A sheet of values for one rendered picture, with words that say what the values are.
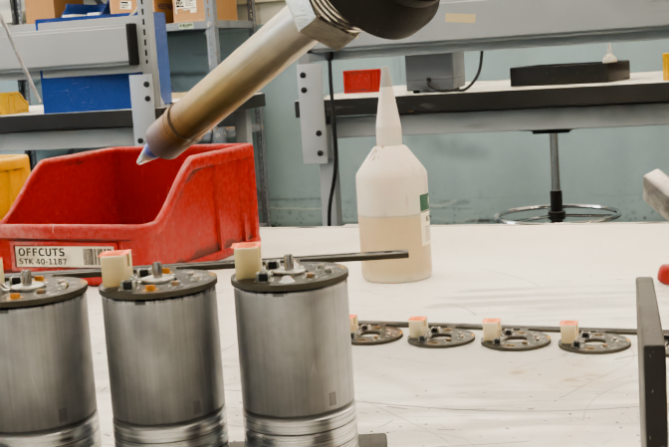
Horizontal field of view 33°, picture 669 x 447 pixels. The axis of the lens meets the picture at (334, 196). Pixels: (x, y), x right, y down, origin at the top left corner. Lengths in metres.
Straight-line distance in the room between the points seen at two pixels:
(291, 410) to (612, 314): 0.24
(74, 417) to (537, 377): 0.17
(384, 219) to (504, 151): 4.17
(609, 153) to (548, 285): 4.13
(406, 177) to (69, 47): 2.41
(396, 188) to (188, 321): 0.29
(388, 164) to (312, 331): 0.29
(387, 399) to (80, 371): 0.14
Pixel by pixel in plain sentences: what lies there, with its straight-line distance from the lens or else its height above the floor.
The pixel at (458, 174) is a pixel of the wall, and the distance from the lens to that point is 4.73.
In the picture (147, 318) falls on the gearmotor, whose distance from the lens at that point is 0.23.
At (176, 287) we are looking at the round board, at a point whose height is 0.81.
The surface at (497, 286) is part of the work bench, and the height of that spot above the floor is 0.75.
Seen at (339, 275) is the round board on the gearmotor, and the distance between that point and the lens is 0.23.
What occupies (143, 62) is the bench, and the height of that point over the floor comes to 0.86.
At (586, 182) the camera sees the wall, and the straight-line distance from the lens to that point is 4.66.
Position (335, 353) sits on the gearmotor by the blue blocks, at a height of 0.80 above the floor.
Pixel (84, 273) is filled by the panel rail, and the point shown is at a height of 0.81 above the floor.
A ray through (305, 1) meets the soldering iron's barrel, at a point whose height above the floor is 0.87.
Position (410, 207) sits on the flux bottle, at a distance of 0.52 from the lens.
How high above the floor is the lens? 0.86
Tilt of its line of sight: 7 degrees down
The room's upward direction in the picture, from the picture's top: 4 degrees counter-clockwise
